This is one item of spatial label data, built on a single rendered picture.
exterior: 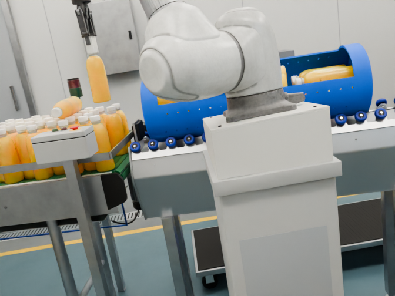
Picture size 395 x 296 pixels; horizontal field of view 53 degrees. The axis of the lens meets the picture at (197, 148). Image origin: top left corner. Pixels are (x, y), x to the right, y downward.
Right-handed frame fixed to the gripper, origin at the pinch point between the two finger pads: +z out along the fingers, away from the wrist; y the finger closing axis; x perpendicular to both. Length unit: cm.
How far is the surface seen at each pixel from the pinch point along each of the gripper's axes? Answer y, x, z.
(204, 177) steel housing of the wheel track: -12, -38, 59
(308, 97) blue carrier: -11, -82, 33
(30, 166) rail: -21, 28, 42
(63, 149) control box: -33.2, 6.6, 34.2
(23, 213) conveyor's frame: -23, 35, 60
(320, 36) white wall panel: 356, -161, 24
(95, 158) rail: -20.0, 1.5, 42.3
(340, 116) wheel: -8, -94, 42
